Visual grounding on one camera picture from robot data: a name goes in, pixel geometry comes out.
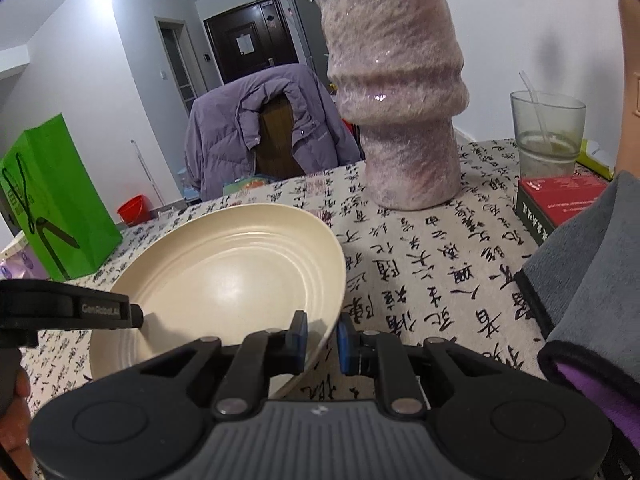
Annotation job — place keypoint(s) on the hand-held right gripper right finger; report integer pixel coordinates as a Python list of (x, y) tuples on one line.
[(345, 345)]

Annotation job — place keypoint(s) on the cream round plate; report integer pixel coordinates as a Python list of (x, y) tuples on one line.
[(225, 270)]

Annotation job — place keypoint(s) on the grey refrigerator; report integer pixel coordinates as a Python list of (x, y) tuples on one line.
[(305, 35)]

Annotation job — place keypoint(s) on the clear drinking straw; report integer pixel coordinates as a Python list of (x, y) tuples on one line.
[(530, 91)]

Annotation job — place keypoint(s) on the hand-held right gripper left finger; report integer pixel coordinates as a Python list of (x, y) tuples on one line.
[(299, 342)]

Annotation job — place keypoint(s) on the lime green packet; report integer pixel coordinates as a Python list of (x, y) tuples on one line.
[(597, 160)]

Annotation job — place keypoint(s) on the dark entrance door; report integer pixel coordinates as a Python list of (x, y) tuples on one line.
[(235, 20)]

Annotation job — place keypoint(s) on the purple tissue pack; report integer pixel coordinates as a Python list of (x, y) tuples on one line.
[(20, 266)]

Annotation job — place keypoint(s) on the calligraphy printed tablecloth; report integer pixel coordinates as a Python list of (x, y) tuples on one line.
[(425, 270)]

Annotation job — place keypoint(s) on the red bucket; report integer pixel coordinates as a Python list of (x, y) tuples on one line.
[(134, 212)]

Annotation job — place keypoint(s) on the green paper bag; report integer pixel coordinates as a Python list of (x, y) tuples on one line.
[(55, 185)]

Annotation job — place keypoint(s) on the pink textured vase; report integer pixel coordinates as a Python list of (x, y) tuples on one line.
[(400, 110)]

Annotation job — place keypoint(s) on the red box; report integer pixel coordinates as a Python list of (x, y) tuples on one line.
[(555, 195)]

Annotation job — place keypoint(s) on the wooden chair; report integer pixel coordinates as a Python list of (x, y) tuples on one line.
[(277, 135)]

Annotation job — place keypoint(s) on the clear glass cup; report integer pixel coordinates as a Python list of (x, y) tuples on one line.
[(545, 130)]

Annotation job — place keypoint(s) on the grey inner doorway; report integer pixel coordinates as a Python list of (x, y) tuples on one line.
[(180, 60)]

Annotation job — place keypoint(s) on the white flat box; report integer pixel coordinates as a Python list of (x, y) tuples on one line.
[(12, 245)]

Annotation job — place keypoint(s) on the grey and purple cloth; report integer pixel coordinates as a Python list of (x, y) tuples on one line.
[(590, 270)]

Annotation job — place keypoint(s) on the person's left hand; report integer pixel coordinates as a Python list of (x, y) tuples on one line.
[(15, 425)]

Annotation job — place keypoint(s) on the pink hard case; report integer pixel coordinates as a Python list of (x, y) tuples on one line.
[(631, 60)]

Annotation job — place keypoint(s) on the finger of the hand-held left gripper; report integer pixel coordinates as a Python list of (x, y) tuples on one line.
[(137, 316)]

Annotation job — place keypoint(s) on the purple padded jacket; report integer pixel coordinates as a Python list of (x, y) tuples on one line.
[(220, 135)]

